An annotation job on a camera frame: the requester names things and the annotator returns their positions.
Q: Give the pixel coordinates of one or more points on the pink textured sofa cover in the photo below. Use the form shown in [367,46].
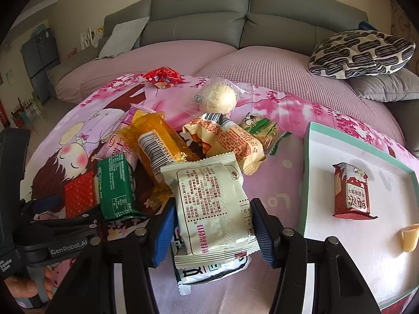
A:
[262,68]

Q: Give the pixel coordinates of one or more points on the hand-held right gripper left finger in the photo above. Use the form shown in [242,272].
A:
[163,235]

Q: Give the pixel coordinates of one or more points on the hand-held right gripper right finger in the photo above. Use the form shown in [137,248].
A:
[262,235]

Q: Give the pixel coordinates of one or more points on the grey sofa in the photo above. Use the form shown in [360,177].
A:
[196,16]

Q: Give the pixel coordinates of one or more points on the shiny red snack packet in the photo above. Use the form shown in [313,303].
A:
[162,77]

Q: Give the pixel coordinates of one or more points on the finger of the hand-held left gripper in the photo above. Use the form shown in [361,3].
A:
[47,203]
[65,223]

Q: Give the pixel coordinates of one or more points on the light grey cushion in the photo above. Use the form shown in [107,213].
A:
[121,37]

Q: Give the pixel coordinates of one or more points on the clear-wrapped round bread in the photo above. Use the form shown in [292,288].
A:
[219,99]

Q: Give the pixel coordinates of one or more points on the white text-printed snack packet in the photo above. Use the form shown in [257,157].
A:
[209,209]

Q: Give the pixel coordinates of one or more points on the pink white snack packet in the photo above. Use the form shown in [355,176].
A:
[114,150]

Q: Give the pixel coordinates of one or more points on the white tray with teal rim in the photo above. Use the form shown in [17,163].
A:
[327,261]

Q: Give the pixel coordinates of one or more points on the yellow cake packet with barcode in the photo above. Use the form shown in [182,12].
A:
[157,144]

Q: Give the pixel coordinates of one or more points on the red dotted snack packet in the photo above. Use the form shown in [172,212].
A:
[78,194]

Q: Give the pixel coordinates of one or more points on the red white biscuit packet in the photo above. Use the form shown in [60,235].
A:
[352,193]

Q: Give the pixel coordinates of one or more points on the green cartoon cracker packet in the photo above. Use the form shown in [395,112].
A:
[260,127]

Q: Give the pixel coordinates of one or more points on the pale yellow jelly cup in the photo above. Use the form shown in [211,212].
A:
[409,238]

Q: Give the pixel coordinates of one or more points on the beige patterned curtain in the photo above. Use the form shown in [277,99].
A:
[404,23]

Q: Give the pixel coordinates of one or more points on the white rack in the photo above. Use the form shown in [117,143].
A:
[88,39]

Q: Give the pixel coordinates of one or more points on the person's left hand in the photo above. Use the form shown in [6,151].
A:
[21,289]

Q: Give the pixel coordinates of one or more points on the white green noodle-picture snack packet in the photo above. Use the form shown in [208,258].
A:
[203,270]

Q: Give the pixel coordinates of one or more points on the black white patterned cushion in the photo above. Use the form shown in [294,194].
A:
[360,52]

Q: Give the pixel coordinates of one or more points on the dark green snack packet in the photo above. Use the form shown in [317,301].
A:
[116,186]

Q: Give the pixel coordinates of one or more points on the orange white printed snack packet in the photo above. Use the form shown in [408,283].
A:
[229,144]

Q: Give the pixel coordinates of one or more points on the blue cushion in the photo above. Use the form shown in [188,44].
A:
[366,25]

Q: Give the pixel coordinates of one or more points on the grey blue refrigerator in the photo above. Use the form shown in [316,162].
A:
[39,59]

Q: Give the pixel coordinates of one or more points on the pink printed blanket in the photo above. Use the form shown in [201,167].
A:
[288,173]

